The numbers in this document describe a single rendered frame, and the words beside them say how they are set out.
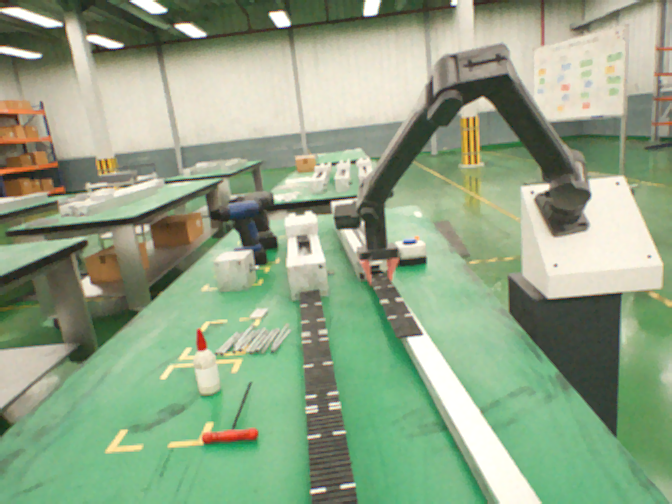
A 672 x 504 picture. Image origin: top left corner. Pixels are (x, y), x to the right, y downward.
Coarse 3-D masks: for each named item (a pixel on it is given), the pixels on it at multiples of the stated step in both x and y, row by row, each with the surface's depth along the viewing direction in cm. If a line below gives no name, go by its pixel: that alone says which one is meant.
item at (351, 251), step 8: (344, 232) 163; (352, 232) 160; (360, 232) 177; (344, 240) 166; (352, 240) 149; (360, 240) 159; (344, 248) 171; (352, 248) 142; (352, 256) 144; (352, 264) 147; (360, 264) 135; (376, 264) 136; (384, 264) 136; (360, 272) 136; (384, 272) 138; (360, 280) 136
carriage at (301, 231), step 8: (296, 216) 178; (304, 216) 176; (312, 216) 174; (288, 224) 164; (296, 224) 164; (304, 224) 164; (312, 224) 164; (288, 232) 164; (296, 232) 164; (304, 232) 164; (312, 232) 165; (304, 240) 167
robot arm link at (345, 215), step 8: (352, 200) 121; (336, 208) 122; (344, 208) 121; (352, 208) 120; (368, 208) 113; (336, 216) 121; (344, 216) 121; (352, 216) 119; (360, 216) 119; (368, 216) 114; (376, 216) 116; (336, 224) 123; (344, 224) 122; (352, 224) 122
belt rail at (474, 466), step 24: (432, 360) 81; (432, 384) 74; (456, 384) 73; (456, 408) 67; (456, 432) 64; (480, 432) 62; (480, 456) 57; (504, 456) 57; (480, 480) 56; (504, 480) 53
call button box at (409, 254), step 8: (416, 240) 150; (400, 248) 144; (408, 248) 144; (416, 248) 144; (424, 248) 144; (400, 256) 145; (408, 256) 144; (416, 256) 145; (424, 256) 145; (400, 264) 145; (408, 264) 145; (416, 264) 145
